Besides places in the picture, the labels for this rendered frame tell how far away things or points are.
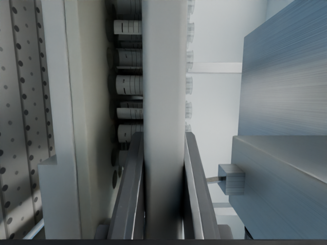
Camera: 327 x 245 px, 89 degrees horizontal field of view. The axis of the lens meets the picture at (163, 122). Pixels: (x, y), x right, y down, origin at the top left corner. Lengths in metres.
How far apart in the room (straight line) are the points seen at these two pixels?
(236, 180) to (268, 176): 0.05
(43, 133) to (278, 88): 0.50
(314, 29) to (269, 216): 0.38
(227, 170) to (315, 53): 0.31
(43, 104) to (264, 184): 0.22
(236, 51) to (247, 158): 3.51
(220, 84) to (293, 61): 3.04
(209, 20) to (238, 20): 0.53
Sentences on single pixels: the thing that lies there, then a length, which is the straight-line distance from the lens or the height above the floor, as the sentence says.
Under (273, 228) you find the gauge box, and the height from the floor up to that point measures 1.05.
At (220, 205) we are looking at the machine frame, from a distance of 1.38.
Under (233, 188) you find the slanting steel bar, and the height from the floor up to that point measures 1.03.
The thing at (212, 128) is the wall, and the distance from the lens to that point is 3.51.
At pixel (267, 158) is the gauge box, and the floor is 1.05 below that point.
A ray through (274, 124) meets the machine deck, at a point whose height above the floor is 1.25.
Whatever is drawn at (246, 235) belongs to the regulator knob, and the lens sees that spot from 0.26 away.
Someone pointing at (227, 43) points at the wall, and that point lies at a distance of 3.67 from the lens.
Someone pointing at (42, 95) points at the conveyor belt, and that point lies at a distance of 0.19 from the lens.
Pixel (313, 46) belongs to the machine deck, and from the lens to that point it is 0.47.
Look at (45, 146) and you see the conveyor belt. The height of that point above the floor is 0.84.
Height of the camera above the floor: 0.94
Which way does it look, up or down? 1 degrees up
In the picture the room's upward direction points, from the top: 90 degrees clockwise
